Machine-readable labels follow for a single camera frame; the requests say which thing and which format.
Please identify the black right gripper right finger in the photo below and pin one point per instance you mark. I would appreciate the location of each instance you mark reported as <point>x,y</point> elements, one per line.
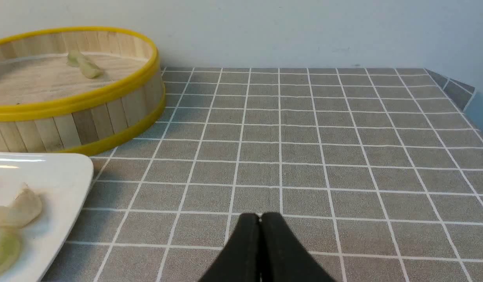
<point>284,258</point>

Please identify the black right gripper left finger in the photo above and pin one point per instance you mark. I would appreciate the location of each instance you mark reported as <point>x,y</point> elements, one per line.
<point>238,260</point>

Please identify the pale green steamed dumpling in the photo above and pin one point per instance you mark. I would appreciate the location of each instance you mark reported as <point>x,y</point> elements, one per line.
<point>86,66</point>

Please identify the white square plate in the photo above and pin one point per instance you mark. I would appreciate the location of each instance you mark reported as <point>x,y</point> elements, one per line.
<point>41,197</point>

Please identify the cream dumpling on plate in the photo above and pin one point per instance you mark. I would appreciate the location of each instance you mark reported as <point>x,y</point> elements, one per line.
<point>22,210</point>

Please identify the green dumpling on plate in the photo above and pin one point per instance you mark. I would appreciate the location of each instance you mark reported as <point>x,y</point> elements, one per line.
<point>10,248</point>

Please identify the yellow rimmed bamboo steamer basket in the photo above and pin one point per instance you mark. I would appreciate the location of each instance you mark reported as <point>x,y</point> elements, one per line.
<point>94,121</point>

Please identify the white mesh steamer liner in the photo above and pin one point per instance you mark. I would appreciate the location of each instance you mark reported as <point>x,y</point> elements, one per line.
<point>46,78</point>

